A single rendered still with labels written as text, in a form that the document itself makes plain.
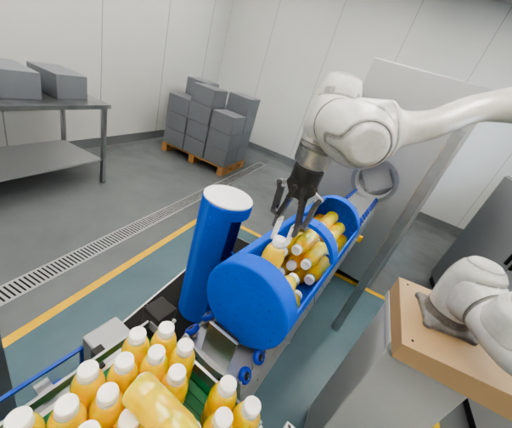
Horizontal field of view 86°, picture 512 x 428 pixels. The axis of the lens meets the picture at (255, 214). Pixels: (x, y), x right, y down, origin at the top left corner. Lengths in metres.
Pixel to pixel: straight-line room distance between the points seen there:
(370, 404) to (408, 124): 1.16
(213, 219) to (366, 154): 1.09
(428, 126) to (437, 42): 5.34
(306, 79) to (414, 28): 1.85
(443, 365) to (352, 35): 5.41
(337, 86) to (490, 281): 0.79
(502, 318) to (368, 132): 0.72
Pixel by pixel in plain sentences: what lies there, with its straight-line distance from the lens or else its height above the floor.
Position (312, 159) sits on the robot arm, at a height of 1.55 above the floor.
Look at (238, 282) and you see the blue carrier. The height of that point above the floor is 1.16.
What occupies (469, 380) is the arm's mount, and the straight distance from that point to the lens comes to 1.19.
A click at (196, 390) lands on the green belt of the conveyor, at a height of 0.90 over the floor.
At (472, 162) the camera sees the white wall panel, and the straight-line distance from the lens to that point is 6.09.
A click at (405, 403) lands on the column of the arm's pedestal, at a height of 0.76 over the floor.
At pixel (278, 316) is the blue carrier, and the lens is 0.79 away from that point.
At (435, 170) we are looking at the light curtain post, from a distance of 1.97.
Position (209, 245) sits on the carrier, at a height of 0.78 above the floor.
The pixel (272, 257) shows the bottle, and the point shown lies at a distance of 0.79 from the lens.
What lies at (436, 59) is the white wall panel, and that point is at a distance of 5.88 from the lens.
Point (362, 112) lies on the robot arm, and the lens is 0.48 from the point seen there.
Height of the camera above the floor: 1.70
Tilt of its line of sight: 28 degrees down
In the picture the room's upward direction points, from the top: 18 degrees clockwise
